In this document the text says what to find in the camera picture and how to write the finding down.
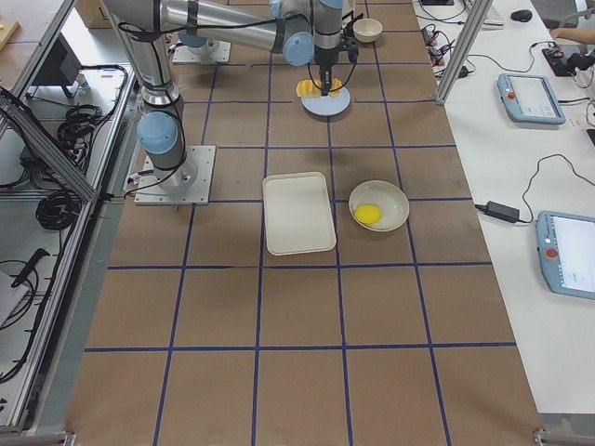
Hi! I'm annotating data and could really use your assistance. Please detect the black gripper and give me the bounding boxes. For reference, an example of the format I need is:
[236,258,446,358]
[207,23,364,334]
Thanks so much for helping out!
[314,46,338,96]

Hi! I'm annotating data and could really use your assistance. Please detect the striped orange bread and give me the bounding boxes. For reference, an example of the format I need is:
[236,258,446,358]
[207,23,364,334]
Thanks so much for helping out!
[296,78,343,98]

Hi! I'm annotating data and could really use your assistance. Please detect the blue plate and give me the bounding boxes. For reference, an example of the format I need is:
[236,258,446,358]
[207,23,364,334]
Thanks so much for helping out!
[300,88,351,117]

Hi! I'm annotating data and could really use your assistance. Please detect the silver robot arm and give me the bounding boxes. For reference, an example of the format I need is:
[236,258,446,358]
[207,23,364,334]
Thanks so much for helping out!
[178,31,220,59]
[103,0,352,190]

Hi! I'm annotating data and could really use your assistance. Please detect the cream bowl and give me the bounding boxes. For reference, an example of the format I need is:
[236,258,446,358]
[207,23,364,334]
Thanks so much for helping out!
[352,18,383,44]

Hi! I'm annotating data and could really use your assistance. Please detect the shallow cream dish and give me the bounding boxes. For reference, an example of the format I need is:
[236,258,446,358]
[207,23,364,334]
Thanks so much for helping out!
[349,180,409,231]

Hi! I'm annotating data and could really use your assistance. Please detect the white rectangular tray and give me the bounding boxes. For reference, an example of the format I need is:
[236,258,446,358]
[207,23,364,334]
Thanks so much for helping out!
[262,172,337,256]

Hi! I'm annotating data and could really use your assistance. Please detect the yellow lemon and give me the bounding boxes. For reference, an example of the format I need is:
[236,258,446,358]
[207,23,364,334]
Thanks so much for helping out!
[353,203,383,226]

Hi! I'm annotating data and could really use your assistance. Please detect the far teach pendant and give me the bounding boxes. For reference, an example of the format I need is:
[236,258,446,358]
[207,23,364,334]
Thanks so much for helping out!
[496,73,566,125]

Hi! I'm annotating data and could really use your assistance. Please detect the teach pendant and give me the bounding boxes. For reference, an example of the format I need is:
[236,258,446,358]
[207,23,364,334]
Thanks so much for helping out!
[535,211,594,300]
[496,73,566,125]

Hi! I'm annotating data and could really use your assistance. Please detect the black computer mouse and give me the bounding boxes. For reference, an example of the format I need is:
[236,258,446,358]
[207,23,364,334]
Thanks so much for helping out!
[509,9,533,23]

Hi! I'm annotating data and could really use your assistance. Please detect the black power brick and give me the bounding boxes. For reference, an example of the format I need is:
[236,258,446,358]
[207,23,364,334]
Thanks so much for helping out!
[483,201,520,223]

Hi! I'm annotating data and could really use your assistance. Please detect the cardboard box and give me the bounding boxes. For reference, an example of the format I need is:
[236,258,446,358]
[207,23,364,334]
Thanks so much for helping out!
[74,0,112,29]

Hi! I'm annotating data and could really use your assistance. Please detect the near teach pendant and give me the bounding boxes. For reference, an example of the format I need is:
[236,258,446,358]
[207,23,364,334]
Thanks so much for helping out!
[535,211,594,300]

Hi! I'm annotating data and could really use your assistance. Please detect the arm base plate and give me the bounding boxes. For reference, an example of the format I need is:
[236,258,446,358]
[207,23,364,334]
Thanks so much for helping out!
[172,40,231,65]
[134,145,216,205]

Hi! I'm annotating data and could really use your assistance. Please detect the aluminium frame post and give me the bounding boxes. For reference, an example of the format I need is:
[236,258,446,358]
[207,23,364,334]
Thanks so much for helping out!
[435,0,493,105]

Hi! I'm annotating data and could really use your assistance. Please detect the aluminium side frame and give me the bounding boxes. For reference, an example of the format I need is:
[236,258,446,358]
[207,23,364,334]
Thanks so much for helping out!
[1,1,138,443]

